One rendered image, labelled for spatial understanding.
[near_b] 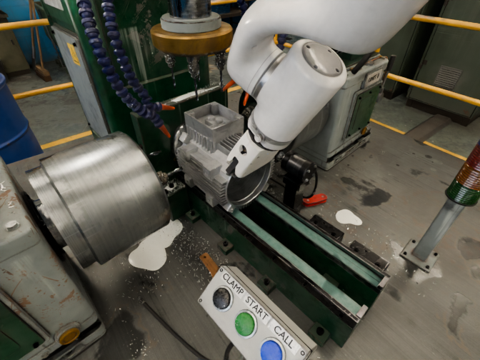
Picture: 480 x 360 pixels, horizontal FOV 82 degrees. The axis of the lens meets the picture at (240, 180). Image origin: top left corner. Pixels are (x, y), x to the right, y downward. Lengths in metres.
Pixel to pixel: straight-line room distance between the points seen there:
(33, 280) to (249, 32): 0.50
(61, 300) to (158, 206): 0.24
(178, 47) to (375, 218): 0.76
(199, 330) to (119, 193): 0.36
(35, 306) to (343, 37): 0.61
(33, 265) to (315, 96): 0.49
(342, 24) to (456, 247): 0.85
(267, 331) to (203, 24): 0.56
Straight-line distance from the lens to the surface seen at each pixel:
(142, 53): 0.87
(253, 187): 0.78
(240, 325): 0.44
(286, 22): 0.33
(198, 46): 0.62
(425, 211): 1.11
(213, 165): 0.66
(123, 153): 0.60
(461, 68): 3.70
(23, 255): 0.54
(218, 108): 0.79
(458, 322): 0.89
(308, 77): 0.37
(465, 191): 0.77
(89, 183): 0.57
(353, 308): 0.65
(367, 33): 0.30
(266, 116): 0.43
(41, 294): 0.61
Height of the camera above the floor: 1.47
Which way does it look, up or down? 40 degrees down
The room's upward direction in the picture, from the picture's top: straight up
